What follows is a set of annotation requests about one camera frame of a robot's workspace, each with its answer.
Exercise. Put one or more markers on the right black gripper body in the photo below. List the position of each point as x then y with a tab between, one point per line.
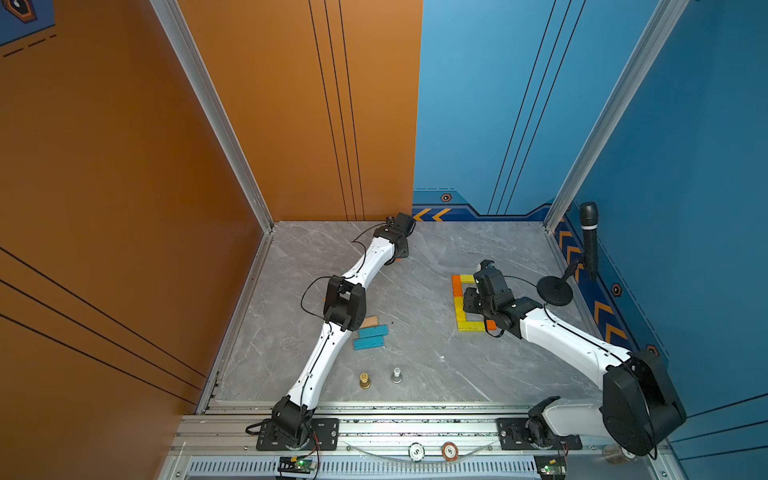
473	302

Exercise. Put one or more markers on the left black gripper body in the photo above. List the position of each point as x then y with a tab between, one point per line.
405	251

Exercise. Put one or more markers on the tan wooden block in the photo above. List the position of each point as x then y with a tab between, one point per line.
369	322

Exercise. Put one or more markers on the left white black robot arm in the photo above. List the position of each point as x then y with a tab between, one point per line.
344	311

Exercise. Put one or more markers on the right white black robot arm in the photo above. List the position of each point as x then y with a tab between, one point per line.
640	406

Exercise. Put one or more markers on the silver weight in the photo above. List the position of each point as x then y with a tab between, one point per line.
397	375

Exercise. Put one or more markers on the brass weight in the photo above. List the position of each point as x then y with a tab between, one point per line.
364	381

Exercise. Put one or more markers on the black microphone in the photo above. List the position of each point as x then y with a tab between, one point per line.
589	218

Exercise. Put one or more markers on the copper round dial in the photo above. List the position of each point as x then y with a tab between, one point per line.
449	452

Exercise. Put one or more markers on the white round dial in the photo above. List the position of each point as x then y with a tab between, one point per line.
416	452

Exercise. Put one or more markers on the right green circuit board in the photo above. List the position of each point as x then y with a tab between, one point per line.
551	467

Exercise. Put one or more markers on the green circuit board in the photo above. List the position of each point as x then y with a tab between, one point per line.
551	467
297	467

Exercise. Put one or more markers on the tape roll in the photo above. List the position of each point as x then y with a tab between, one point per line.
616	455

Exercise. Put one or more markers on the left green circuit board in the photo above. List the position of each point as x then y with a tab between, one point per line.
297	467

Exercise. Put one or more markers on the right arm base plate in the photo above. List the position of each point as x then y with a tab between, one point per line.
519	433

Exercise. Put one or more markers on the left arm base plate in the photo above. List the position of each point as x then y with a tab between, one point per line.
325	430

